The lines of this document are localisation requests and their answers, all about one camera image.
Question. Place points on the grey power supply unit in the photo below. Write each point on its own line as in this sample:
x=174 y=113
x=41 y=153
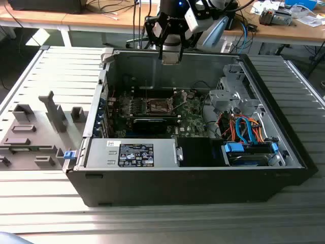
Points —
x=101 y=152

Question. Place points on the blue cardboard box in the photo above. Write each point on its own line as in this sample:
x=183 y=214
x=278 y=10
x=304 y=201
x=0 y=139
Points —
x=300 y=3

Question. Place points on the grey parts rack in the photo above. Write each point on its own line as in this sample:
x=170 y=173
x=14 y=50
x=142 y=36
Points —
x=43 y=122

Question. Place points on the black plastic shroud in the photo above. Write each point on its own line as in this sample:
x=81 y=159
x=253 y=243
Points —
x=194 y=152

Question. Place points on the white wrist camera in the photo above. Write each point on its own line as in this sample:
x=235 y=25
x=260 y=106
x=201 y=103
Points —
x=194 y=21

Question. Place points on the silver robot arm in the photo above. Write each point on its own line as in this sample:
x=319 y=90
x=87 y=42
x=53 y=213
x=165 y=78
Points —
x=172 y=43

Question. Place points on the blue rounded object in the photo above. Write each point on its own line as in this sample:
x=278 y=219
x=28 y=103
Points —
x=10 y=239

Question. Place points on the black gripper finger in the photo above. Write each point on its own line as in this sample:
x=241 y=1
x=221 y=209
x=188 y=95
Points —
x=186 y=40
x=155 y=28

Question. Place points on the black box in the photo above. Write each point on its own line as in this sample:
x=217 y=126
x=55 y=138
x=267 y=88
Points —
x=45 y=5

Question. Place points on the black graphics card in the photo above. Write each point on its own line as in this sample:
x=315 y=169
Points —
x=149 y=125

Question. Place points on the silver CPU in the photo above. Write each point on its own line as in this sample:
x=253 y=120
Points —
x=170 y=59

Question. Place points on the CPU socket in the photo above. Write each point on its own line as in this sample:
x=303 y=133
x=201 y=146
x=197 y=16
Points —
x=158 y=105

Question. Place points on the wooden desk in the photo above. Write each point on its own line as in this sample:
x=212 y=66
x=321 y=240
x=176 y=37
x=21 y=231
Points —
x=279 y=33
x=50 y=19

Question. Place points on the hard disk in blue carrier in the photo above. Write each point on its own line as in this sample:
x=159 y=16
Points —
x=247 y=158

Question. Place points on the grey metal device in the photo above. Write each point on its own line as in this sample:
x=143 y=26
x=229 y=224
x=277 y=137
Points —
x=275 y=17

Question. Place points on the metal drive cage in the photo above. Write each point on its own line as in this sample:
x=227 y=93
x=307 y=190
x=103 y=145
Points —
x=228 y=96

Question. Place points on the green motherboard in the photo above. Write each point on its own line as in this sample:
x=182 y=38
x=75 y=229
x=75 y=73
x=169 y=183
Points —
x=189 y=119

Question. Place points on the black speaker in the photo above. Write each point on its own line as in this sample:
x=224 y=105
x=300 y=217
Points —
x=232 y=23

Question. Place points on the black PC case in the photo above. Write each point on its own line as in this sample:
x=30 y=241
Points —
x=177 y=188

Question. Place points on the blue case latch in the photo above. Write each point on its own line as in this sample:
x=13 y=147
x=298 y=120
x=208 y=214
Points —
x=69 y=155

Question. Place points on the pale blue teach pendant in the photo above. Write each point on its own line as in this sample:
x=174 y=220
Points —
x=215 y=31

